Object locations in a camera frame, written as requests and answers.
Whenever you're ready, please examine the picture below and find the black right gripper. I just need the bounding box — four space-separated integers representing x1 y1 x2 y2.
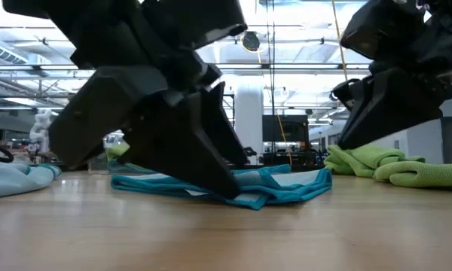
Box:
331 11 452 151

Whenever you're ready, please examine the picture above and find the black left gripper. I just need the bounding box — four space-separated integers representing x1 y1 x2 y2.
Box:
48 0 244 200

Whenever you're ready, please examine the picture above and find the clear plastic bin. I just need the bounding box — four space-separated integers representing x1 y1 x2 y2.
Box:
86 129 136 175

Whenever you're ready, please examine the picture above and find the white pillar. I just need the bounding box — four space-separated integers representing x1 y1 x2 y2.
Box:
234 83 265 165

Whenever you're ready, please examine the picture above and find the black monitor screen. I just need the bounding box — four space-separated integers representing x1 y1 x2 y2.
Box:
262 114 310 143

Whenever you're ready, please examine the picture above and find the dark equipment table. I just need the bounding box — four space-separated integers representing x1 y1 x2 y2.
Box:
261 142 325 166

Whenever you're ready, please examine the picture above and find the long ceiling light strip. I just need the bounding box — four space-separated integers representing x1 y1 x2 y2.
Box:
214 63 263 71
40 64 78 72
269 63 370 71

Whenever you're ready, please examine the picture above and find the white robot figure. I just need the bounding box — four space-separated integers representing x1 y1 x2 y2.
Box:
29 108 54 154

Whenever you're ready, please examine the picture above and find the yellow cable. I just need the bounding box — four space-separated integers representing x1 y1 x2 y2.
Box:
276 112 293 166
330 0 350 82

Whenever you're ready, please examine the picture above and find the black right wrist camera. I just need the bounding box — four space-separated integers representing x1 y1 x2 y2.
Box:
341 0 426 61

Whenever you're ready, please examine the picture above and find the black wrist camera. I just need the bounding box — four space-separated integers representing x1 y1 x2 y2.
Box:
341 0 426 61
141 0 249 50

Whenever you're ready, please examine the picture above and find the black ceiling cable reel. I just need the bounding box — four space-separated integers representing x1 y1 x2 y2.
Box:
240 31 261 53

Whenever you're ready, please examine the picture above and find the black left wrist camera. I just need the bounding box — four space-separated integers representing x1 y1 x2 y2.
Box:
141 0 249 50

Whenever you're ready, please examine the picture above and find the black arm base cable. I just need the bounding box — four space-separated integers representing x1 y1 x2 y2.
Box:
0 141 15 163

